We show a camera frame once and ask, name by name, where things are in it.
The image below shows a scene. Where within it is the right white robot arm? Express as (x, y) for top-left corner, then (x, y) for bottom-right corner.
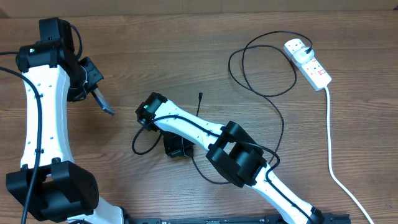
(136, 92), (325, 223)

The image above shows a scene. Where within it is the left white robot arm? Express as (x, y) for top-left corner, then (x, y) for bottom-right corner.
(6, 40), (131, 223)

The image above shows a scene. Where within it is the white charger plug adapter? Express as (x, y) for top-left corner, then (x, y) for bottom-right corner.
(292, 47), (315, 66)

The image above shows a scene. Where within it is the black smartphone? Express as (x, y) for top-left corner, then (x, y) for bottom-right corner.
(91, 88), (115, 116)

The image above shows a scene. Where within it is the white power strip cord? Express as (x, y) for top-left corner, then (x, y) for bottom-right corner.
(324, 86), (376, 224)

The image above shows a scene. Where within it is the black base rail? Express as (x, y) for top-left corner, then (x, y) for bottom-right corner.
(133, 213), (351, 224)

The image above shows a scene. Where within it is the white power strip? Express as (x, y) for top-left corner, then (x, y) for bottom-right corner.
(284, 39), (331, 91)

